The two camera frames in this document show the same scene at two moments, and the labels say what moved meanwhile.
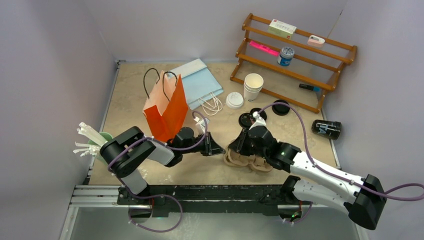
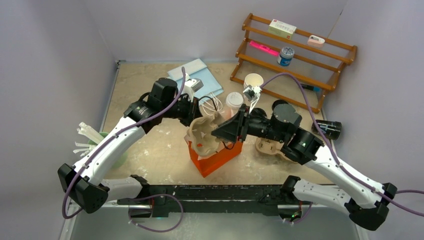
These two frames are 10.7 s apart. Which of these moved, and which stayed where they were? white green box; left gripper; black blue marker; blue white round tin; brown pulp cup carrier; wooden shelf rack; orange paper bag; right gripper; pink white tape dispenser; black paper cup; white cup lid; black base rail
Moved: orange paper bag; right gripper; left gripper; brown pulp cup carrier
Stayed: white cup lid; black base rail; pink white tape dispenser; blue white round tin; white green box; black paper cup; black blue marker; wooden shelf rack
